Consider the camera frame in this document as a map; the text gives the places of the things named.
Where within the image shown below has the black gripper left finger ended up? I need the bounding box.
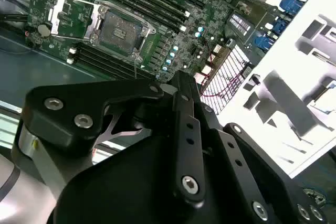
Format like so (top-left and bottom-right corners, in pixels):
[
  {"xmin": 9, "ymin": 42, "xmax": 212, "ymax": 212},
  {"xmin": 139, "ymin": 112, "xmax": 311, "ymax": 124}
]
[{"xmin": 12, "ymin": 70, "xmax": 207, "ymax": 205}]

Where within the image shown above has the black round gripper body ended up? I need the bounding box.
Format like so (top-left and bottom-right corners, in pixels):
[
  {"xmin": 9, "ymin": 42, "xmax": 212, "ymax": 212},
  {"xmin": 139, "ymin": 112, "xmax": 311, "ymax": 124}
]
[{"xmin": 54, "ymin": 131, "xmax": 257, "ymax": 224}]

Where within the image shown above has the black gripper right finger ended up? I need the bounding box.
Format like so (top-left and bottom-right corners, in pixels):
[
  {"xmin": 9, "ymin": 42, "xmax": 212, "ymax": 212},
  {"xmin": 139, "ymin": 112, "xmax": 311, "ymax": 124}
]
[{"xmin": 187, "ymin": 72, "xmax": 329, "ymax": 224}]

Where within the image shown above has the metal socket cover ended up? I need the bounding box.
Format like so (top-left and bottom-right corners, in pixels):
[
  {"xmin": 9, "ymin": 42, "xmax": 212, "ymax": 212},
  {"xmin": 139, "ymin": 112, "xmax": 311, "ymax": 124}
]
[{"xmin": 48, "ymin": 0, "xmax": 102, "ymax": 43}]

